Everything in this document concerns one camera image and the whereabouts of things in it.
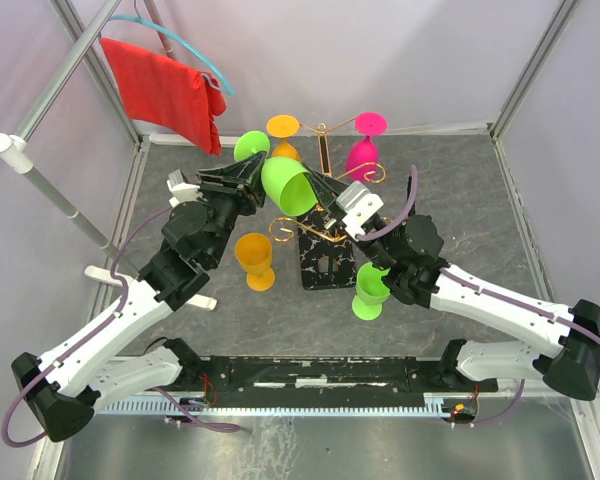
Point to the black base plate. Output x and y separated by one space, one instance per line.
218 375

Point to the green goblet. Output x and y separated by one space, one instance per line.
283 178
371 292

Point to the white clothes stand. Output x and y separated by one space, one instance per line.
80 146

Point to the green goblet front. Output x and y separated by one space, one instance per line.
371 292

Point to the orange goblet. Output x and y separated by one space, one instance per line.
254 252
283 127

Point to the magenta goblet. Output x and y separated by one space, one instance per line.
363 158

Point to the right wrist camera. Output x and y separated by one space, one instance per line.
359 204

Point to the white cable duct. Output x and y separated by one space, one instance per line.
322 402

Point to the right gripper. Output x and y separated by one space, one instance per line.
327 189

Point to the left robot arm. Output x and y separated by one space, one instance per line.
66 386

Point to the gold wine glass rack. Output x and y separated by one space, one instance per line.
325 256

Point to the red cloth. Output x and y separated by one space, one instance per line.
159 90

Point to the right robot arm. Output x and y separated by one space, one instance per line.
551 342

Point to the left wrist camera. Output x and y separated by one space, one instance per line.
181 189

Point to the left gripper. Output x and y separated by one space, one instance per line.
235 176

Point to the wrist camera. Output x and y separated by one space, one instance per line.
359 204
181 189

